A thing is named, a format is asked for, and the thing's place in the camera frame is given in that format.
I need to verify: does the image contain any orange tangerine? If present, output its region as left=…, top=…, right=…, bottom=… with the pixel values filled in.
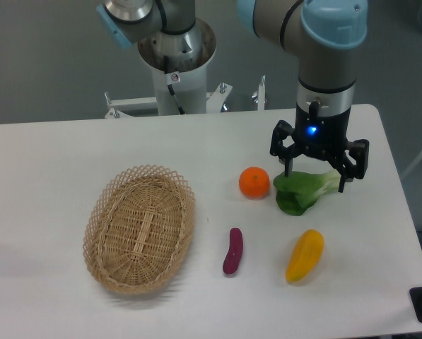
left=238, top=167, right=270, bottom=199

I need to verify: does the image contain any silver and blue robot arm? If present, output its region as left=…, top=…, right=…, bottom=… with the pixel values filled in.
left=96, top=1, right=369, bottom=186

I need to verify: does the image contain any white metal base frame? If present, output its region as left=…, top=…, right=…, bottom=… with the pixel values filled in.
left=103, top=74, right=269, bottom=119

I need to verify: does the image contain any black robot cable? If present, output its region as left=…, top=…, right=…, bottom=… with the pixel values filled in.
left=162, top=55, right=186, bottom=116

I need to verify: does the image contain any green bok choy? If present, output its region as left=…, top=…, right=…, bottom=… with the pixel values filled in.
left=273, top=169, right=340, bottom=216

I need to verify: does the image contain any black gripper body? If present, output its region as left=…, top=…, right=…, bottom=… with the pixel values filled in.
left=292, top=105, right=351, bottom=160

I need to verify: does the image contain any yellow mango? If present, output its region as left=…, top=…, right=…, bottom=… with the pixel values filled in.
left=285, top=229, right=324, bottom=283

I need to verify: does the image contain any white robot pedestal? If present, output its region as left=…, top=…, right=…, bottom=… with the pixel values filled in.
left=137, top=18, right=216, bottom=105

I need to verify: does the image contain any purple sweet potato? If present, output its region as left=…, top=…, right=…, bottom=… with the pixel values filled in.
left=222, top=227, right=244, bottom=275

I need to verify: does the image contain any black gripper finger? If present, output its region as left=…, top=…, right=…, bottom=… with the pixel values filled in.
left=270, top=120, right=303, bottom=177
left=327, top=139, right=369, bottom=193

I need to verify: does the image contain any woven wicker basket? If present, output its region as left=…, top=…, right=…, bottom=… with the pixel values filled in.
left=83, top=165, right=195, bottom=295

